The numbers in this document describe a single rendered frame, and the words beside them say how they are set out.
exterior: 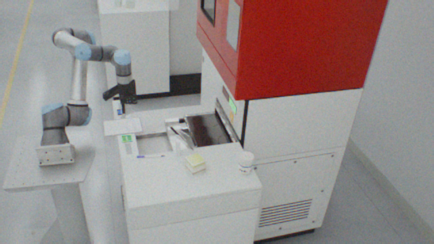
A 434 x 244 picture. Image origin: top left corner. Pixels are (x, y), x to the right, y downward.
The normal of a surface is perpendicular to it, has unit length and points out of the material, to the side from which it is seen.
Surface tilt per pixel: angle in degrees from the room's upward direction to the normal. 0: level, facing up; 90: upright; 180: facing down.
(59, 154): 90
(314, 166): 90
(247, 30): 90
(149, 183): 0
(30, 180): 0
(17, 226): 0
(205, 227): 90
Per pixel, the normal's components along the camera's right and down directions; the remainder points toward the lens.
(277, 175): 0.28, 0.57
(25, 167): 0.06, -0.81
